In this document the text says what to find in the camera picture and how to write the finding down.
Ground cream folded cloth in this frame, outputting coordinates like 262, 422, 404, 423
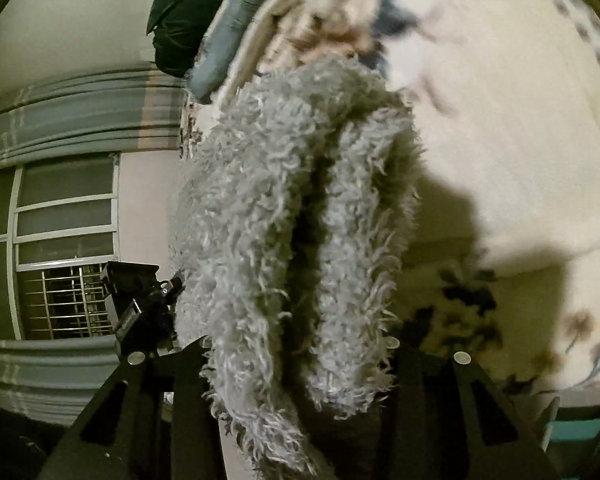
213, 0, 300, 112

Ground dark green folded garment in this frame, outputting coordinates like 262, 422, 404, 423
146, 0, 223, 78

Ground folded blue denim jeans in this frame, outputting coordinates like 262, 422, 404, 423
186, 0, 265, 104

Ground cream floral patterned blanket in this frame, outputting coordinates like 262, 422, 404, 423
179, 0, 600, 396

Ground teal metal rack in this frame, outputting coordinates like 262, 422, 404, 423
541, 396, 600, 479

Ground white framed barred window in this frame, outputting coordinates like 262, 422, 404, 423
0, 154, 120, 340

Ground grey fluffy fleece pant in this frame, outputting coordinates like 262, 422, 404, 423
170, 56, 422, 479

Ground grey striped curtain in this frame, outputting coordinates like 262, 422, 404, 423
0, 63, 186, 169

